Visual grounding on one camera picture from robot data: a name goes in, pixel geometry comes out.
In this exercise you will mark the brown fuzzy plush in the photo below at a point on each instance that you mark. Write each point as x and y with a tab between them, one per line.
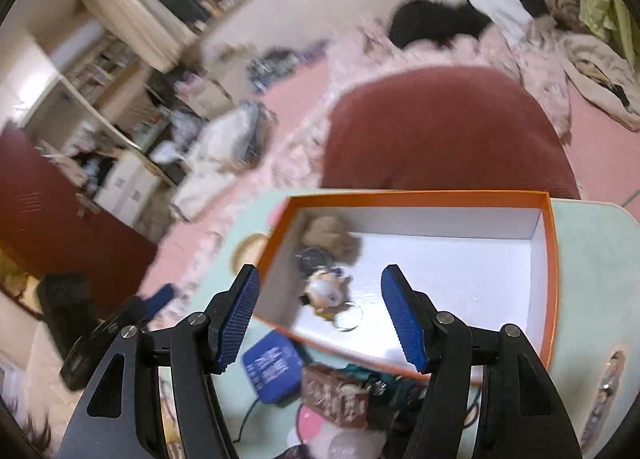
332	236

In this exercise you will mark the clear plastic ball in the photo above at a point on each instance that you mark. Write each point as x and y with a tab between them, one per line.
352	446

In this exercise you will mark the dark round item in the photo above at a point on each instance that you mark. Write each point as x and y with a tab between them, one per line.
312	258

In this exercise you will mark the brown patterned pouch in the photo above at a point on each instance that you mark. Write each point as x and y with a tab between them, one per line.
335	396

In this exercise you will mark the maroon cushion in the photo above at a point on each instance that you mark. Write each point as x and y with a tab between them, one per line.
440	129

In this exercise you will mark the dark red cabinet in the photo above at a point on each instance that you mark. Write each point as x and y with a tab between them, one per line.
55	219

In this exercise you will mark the white bag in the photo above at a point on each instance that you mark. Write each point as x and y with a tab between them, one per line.
220	149

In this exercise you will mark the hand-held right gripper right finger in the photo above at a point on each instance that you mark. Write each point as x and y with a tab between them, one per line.
402	324

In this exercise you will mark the teal pouch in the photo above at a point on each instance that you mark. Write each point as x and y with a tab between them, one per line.
387	384

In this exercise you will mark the black case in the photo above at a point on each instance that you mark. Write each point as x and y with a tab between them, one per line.
65	309

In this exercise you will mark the white clothing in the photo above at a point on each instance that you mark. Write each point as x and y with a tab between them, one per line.
495	1

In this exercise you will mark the white bookshelf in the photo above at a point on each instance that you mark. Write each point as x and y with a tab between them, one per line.
95	84

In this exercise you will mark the beige clothing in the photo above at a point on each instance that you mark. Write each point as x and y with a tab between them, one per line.
595	64

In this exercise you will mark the black clothing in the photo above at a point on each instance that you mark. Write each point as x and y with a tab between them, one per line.
435	24

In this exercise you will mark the light green desktop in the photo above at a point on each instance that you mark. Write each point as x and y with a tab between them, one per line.
590	289

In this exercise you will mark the pink round item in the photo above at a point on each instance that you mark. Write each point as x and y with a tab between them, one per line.
310	424

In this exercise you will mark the white storage box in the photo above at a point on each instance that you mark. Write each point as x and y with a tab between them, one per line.
125	189

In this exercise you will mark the orange cardboard box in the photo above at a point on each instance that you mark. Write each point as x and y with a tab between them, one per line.
450	279

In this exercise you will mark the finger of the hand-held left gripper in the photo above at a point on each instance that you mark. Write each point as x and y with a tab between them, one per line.
161	296

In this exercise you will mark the blue pouch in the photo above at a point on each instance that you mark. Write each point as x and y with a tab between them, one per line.
272	371

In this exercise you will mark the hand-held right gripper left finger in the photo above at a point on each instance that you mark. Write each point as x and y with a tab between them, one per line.
240	319

